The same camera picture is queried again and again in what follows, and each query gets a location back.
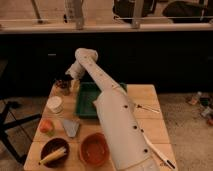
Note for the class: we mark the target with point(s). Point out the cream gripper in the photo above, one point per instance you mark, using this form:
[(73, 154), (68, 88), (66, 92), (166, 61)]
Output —
[(66, 77)]

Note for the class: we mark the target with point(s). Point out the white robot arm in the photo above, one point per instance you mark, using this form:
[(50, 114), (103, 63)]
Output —
[(127, 146)]

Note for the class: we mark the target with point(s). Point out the small glass cup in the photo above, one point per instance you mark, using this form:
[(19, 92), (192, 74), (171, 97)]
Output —
[(64, 91)]

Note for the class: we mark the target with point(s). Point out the white paper cup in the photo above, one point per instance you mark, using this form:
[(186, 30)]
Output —
[(54, 103)]

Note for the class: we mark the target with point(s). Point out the green plastic tray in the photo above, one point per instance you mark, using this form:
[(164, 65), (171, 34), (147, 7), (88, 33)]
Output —
[(92, 102)]

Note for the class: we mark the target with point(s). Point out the grey blue cloth wedge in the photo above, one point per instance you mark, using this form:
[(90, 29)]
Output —
[(70, 127)]

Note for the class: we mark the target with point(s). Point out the wooden table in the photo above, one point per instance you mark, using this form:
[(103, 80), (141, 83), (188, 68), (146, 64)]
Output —
[(153, 124)]

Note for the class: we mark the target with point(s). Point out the dark brown bowl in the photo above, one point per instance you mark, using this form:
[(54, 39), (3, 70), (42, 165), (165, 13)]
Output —
[(52, 146)]

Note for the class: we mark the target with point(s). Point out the metal fork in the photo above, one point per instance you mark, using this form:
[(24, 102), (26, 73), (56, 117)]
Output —
[(147, 108)]

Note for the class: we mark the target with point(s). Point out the orange bowl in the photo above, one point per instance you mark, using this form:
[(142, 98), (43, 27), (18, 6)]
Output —
[(93, 150)]

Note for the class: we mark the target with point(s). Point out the black office chair base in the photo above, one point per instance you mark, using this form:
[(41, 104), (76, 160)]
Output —
[(4, 126)]

